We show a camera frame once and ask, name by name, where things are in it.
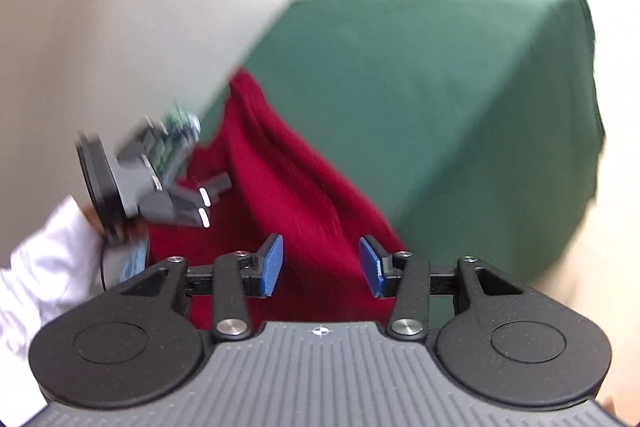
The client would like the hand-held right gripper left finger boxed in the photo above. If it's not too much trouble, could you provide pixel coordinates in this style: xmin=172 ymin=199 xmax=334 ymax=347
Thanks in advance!
xmin=119 ymin=233 xmax=285 ymax=342

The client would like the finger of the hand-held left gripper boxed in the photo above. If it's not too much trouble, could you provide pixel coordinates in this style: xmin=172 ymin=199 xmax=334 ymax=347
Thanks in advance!
xmin=144 ymin=198 xmax=212 ymax=230
xmin=172 ymin=172 xmax=234 ymax=204

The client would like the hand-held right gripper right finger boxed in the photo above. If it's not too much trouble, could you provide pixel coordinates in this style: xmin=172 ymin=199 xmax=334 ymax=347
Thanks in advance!
xmin=359 ymin=234 xmax=526 ymax=342

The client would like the dark red knit sweater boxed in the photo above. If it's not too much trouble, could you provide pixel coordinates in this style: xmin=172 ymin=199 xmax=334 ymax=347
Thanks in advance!
xmin=145 ymin=69 xmax=407 ymax=333

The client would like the person's left forearm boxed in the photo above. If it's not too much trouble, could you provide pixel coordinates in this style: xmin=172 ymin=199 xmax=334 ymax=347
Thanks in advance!
xmin=0 ymin=196 xmax=108 ymax=360

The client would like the blue floral cloth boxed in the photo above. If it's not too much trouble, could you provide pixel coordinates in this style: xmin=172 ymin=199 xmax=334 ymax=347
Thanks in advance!
xmin=117 ymin=239 xmax=151 ymax=285

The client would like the green table cloth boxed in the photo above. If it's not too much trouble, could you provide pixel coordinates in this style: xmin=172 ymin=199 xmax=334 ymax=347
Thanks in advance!
xmin=200 ymin=0 xmax=607 ymax=333

